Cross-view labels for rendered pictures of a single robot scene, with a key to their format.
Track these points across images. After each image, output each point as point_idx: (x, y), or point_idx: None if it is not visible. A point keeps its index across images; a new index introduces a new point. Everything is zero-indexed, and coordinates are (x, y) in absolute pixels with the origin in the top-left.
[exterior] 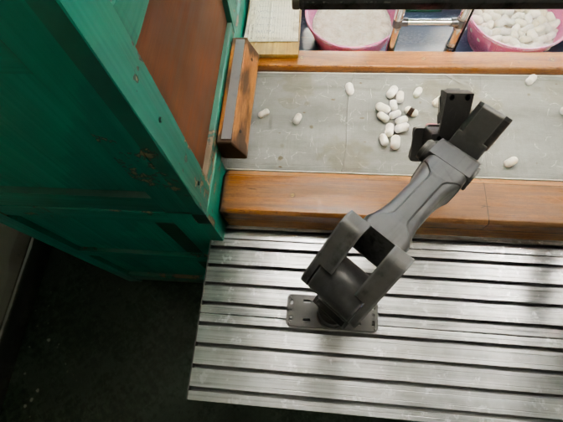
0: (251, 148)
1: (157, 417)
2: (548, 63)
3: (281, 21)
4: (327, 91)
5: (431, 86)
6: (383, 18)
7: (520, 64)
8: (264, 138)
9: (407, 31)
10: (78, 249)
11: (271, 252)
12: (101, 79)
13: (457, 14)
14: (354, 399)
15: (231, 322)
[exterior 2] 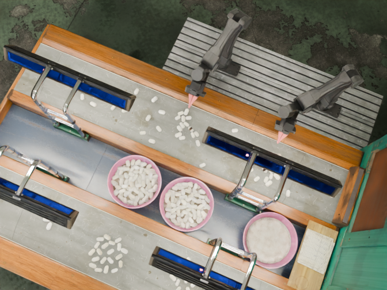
0: (342, 179)
1: (382, 129)
2: (192, 168)
3: (312, 246)
4: (298, 197)
5: (247, 180)
6: (250, 236)
7: (205, 172)
8: None
9: (232, 232)
10: None
11: (340, 137)
12: None
13: (200, 232)
14: (323, 76)
15: (362, 115)
